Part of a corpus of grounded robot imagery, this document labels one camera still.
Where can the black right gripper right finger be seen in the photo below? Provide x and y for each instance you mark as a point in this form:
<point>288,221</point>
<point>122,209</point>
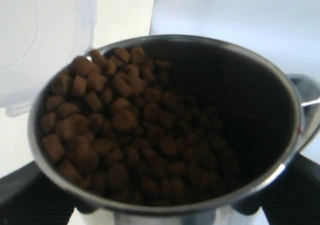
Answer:
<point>291,199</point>

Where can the steel mug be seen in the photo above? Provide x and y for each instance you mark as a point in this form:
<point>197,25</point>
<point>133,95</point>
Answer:
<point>170,129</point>

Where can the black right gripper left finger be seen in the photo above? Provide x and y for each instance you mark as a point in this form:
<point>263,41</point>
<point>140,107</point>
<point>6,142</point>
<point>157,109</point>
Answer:
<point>28,197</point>

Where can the clear plastic tall container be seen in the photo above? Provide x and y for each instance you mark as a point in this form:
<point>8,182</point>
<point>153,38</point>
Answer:
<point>38,37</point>

